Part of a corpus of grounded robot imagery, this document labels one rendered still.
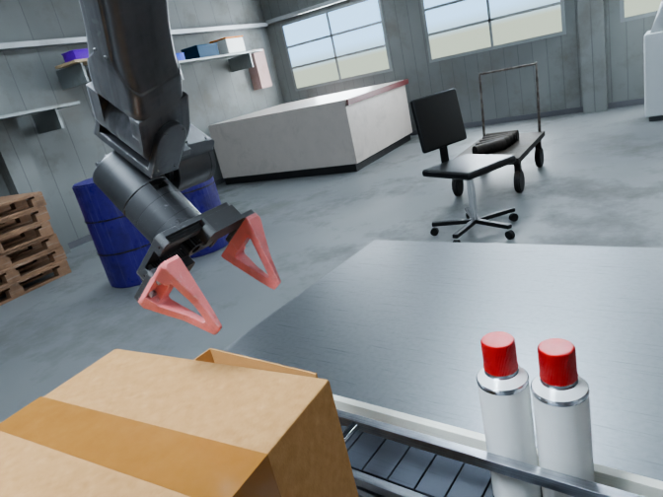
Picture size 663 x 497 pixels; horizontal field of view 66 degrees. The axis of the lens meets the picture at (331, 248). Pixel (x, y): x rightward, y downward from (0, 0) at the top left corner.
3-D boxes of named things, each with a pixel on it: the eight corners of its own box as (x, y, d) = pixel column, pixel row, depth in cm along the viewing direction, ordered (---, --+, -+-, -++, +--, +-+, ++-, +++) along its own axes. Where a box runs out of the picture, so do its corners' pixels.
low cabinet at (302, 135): (294, 154, 991) (282, 104, 960) (417, 137, 854) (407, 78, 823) (224, 184, 831) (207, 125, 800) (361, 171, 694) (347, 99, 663)
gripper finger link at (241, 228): (304, 259, 55) (245, 198, 56) (264, 288, 49) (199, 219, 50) (274, 294, 59) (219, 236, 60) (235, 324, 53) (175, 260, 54)
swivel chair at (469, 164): (528, 215, 396) (514, 76, 362) (512, 248, 343) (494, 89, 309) (444, 219, 430) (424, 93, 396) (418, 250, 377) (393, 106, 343)
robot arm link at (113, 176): (80, 184, 53) (93, 145, 49) (133, 167, 58) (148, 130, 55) (124, 232, 52) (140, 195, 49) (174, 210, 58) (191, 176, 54)
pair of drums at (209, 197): (96, 288, 462) (55, 187, 431) (191, 237, 558) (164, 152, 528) (151, 291, 422) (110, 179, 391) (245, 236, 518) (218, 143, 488)
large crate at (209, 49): (204, 59, 798) (201, 47, 792) (220, 54, 780) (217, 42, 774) (184, 62, 763) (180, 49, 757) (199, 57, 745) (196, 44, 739)
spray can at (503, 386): (548, 486, 58) (531, 329, 52) (534, 522, 55) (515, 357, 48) (501, 472, 61) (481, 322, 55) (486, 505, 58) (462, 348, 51)
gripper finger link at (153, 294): (266, 287, 49) (200, 219, 50) (217, 323, 44) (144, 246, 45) (237, 323, 53) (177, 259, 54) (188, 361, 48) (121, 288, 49)
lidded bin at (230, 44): (231, 55, 849) (226, 39, 841) (248, 50, 829) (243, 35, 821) (213, 58, 814) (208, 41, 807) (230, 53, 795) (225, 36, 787)
